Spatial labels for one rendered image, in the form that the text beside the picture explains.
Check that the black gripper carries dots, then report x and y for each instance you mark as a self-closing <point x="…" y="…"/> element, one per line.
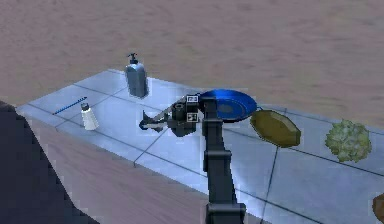
<point x="179" y="119"/>

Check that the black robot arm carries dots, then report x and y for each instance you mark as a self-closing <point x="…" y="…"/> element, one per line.
<point x="216" y="156"/>

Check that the grey soap pump bottle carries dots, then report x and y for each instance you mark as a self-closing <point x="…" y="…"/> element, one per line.
<point x="136" y="78"/>

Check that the white salt shaker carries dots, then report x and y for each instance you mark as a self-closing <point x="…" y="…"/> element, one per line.
<point x="89" y="117"/>

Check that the blue pan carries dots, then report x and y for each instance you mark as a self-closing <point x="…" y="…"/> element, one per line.
<point x="230" y="106"/>

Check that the blue pencil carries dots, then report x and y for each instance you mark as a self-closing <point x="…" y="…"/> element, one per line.
<point x="69" y="106"/>

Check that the dark navy rounded furniture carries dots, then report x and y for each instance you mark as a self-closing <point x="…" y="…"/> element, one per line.
<point x="26" y="173"/>

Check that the green lettuce head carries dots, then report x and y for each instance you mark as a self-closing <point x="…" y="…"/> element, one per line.
<point x="348" y="141"/>

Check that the brown round object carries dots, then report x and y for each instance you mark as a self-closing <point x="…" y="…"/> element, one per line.
<point x="379" y="207"/>

